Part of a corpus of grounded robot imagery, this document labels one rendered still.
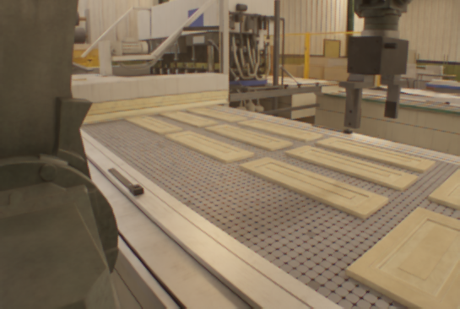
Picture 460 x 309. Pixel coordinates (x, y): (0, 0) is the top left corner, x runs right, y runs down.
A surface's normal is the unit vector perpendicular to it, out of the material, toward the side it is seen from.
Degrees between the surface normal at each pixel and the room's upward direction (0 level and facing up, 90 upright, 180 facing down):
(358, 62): 90
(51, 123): 80
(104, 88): 90
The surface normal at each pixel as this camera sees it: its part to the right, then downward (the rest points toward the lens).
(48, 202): 0.49, -0.39
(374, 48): -0.80, 0.15
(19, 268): 0.00, -0.97
